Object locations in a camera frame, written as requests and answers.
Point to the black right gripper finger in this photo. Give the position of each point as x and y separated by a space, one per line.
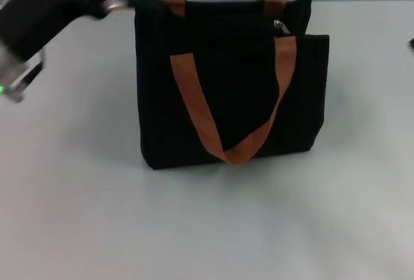
411 44

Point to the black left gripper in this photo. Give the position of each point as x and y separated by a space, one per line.
42 8

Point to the silver metal zipper pull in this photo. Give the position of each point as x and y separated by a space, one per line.
283 28

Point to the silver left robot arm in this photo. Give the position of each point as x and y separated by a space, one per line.
6 66

